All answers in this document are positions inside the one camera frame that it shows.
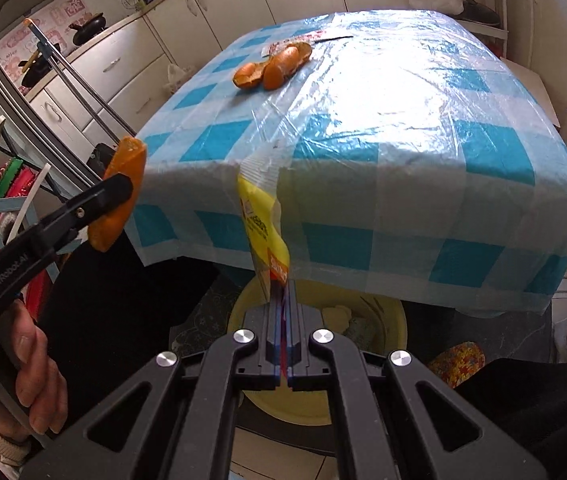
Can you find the dark blue dustpan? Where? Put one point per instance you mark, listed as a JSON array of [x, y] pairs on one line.
[[99, 157]]

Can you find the white blue folding rack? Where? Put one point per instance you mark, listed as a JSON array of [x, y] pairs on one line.
[[8, 170]]

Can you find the yellow patterned slipper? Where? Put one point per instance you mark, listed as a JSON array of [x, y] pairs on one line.
[[456, 365]]

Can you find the person's left hand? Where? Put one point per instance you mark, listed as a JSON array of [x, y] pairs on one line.
[[33, 375]]

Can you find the pink wall stickers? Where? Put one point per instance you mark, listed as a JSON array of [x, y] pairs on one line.
[[38, 25]]

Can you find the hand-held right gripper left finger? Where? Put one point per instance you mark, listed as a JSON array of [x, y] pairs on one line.
[[273, 345]]

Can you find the black wok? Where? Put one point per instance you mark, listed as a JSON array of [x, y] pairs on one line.
[[88, 27]]

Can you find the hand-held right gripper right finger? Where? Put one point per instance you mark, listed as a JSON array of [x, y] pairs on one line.
[[299, 345]]

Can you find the person's right leg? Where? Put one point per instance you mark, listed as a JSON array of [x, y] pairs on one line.
[[538, 420]]

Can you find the yellow plastic basin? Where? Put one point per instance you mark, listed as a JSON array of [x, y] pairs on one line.
[[387, 320]]

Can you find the yellow snack packet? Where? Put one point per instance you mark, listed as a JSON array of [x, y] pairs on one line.
[[263, 230]]

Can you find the person's leg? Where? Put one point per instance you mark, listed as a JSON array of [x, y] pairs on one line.
[[538, 420], [103, 310]]

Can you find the blue checkered plastic tablecloth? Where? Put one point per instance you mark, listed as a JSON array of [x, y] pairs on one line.
[[388, 135]]

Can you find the floral waste bin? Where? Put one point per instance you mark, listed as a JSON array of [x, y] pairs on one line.
[[176, 76]]

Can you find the white drawer cabinet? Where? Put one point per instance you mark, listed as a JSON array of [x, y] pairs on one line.
[[563, 60]]

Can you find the white base cabinets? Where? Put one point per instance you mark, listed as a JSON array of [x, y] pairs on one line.
[[213, 0]]

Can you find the person's left leg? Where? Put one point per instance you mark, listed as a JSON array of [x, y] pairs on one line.
[[103, 310]]

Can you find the black frying pan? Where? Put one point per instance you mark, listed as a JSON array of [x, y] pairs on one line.
[[33, 67]]

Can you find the white step stool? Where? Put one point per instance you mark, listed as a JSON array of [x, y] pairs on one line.
[[528, 90]]

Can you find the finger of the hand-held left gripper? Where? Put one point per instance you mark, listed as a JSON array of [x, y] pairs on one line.
[[108, 191]]

